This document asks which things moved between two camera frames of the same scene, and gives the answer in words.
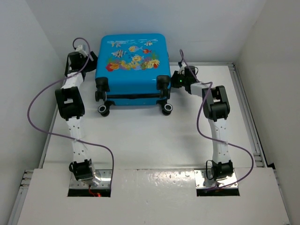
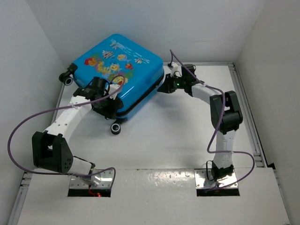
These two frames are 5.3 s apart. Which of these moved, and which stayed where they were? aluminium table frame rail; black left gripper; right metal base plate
Moved: black left gripper
Stayed: aluminium table frame rail; right metal base plate
